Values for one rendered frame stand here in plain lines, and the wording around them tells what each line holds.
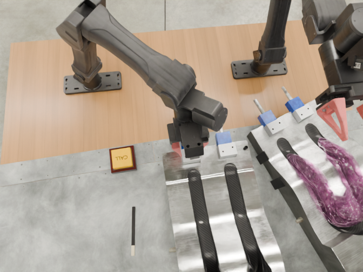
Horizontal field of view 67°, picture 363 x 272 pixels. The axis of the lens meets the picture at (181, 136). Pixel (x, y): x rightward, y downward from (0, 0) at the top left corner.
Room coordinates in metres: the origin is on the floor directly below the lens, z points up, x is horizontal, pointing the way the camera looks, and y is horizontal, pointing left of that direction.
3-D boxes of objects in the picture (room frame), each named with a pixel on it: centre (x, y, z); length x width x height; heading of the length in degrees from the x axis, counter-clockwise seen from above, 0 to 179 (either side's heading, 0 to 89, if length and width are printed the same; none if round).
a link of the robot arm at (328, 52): (0.35, -0.30, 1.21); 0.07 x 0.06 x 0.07; 10
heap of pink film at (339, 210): (0.15, -0.45, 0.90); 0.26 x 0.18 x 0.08; 31
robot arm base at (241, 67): (0.56, -0.26, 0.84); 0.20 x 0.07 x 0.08; 100
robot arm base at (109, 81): (0.45, 0.33, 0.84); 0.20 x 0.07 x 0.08; 100
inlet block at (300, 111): (0.40, -0.36, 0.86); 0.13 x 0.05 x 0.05; 31
